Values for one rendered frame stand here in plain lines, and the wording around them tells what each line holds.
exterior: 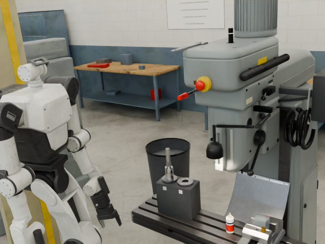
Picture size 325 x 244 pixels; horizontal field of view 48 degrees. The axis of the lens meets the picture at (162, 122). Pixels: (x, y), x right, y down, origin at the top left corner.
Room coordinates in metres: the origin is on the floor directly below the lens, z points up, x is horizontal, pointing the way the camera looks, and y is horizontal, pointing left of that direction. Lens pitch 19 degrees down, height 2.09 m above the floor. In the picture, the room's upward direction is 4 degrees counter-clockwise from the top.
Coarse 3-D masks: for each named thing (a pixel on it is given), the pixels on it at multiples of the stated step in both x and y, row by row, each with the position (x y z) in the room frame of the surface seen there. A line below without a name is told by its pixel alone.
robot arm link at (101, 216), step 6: (108, 198) 1.72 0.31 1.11; (96, 204) 1.68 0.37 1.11; (102, 204) 1.68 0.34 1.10; (108, 204) 1.72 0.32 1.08; (96, 210) 1.71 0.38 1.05; (102, 210) 1.70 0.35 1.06; (108, 210) 1.69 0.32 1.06; (114, 210) 1.72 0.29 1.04; (102, 216) 1.70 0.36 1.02; (108, 216) 1.69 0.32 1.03; (114, 216) 1.68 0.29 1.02
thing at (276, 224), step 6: (252, 216) 1.57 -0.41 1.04; (270, 216) 1.62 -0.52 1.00; (252, 222) 1.56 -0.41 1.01; (270, 222) 1.51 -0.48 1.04; (276, 222) 1.51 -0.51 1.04; (282, 222) 1.58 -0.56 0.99; (270, 228) 1.50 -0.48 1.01; (276, 228) 1.50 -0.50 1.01; (282, 228) 1.58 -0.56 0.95; (276, 234) 1.50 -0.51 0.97; (282, 234) 1.54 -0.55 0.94; (240, 240) 1.45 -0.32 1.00; (246, 240) 1.44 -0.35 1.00; (252, 240) 1.47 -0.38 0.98; (270, 240) 1.44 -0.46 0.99; (276, 240) 1.49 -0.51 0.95
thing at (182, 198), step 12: (168, 180) 1.85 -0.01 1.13; (180, 180) 1.84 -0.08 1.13; (192, 180) 1.83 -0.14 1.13; (156, 192) 1.85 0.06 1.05; (168, 192) 1.81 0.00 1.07; (180, 192) 1.77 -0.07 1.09; (192, 192) 1.76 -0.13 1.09; (168, 204) 1.81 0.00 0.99; (180, 204) 1.77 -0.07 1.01; (192, 204) 1.75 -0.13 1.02; (180, 216) 1.78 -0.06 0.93; (192, 216) 1.75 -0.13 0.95
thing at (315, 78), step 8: (320, 72) 1.62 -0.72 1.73; (320, 80) 1.55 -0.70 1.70; (312, 88) 1.57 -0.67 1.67; (320, 88) 1.55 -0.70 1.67; (312, 96) 1.57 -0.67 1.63; (320, 96) 1.55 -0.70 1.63; (312, 104) 1.57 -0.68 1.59; (320, 104) 1.55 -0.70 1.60; (312, 112) 1.57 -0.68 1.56; (320, 112) 1.55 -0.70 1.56; (312, 120) 1.57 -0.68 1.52; (320, 120) 1.55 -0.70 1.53
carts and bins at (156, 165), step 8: (152, 144) 3.72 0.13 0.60; (160, 144) 3.77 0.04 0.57; (168, 144) 3.79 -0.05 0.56; (176, 144) 3.76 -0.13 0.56; (184, 144) 3.69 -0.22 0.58; (152, 152) 3.70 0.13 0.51; (160, 152) 3.69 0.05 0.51; (176, 152) 3.66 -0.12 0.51; (184, 152) 3.39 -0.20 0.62; (152, 160) 3.41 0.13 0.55; (160, 160) 3.35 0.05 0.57; (176, 160) 3.35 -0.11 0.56; (184, 160) 3.40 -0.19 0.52; (152, 168) 3.43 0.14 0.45; (160, 168) 3.36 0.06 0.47; (176, 168) 3.35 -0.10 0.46; (184, 168) 3.41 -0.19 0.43; (152, 176) 3.45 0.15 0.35; (160, 176) 3.37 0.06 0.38; (184, 176) 3.41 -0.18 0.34; (152, 184) 3.49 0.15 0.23
